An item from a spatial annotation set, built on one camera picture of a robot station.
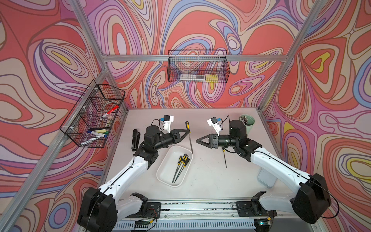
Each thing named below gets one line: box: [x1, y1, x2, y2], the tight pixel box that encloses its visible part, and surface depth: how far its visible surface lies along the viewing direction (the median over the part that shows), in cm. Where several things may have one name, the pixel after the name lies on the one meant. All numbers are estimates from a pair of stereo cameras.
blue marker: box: [87, 130, 108, 138], surface depth 71 cm
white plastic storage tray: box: [156, 145, 194, 188], surface depth 89 cm
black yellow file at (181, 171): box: [173, 158, 190, 184], surface depth 88 cm
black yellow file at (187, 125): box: [185, 121, 194, 156], surface depth 73 cm
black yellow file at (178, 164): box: [171, 155, 183, 184], surface depth 92 cm
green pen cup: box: [242, 114, 256, 135], surface depth 98 cm
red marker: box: [107, 105, 120, 115], surface depth 78 cm
